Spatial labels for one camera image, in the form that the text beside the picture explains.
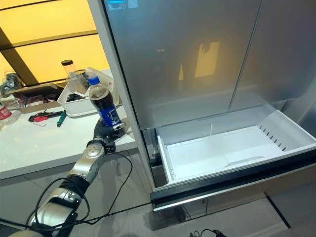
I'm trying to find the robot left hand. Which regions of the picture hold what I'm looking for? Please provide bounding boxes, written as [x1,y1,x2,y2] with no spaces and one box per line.
[93,118,127,143]

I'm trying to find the cola bottle blue label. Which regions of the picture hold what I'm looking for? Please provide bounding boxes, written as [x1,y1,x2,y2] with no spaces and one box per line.
[87,76,124,128]

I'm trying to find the silver refrigerator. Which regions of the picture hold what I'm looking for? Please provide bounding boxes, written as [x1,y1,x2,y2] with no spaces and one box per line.
[88,0,316,232]

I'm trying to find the white refrigerator drawer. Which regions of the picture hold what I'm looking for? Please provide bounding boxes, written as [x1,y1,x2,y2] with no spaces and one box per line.
[149,109,316,213]

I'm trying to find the white plastic tub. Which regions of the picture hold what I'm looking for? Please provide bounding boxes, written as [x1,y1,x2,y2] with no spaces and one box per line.
[57,83,100,118]

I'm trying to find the clear plastic bag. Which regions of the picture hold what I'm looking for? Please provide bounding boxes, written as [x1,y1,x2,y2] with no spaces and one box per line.
[66,66,115,99]

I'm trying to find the red black hand tool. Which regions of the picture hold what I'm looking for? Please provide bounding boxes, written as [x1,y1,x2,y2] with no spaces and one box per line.
[28,112,63,122]

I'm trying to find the clear jar black lid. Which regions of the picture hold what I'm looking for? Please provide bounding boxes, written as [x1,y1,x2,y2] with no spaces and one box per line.
[61,60,79,81]

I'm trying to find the brown cardboard box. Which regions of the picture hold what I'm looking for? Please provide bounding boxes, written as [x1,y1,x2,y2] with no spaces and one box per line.
[4,82,68,115]

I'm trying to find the grey counter cabinet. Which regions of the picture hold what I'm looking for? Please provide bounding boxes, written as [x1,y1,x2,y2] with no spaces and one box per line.
[0,148,152,224]

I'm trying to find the plastic bottle red label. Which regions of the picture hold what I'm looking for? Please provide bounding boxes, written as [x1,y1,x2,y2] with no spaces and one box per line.
[0,96,21,131]

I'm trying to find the black bundle in plastic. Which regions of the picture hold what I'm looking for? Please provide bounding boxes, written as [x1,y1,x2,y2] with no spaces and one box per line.
[0,72,23,97]

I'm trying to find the beige robot body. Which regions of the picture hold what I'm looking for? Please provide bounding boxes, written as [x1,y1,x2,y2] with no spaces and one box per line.
[0,218,61,237]

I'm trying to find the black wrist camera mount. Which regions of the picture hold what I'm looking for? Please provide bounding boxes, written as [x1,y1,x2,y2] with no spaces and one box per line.
[104,141,117,156]

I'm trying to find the green handled screwdriver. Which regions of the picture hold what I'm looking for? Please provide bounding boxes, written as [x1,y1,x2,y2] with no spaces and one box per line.
[56,110,68,128]

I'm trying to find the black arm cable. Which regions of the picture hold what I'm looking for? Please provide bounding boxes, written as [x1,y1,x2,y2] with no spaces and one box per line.
[31,152,134,224]

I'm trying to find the black floor cable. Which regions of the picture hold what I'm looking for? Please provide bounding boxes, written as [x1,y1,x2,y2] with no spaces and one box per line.
[188,228,233,237]

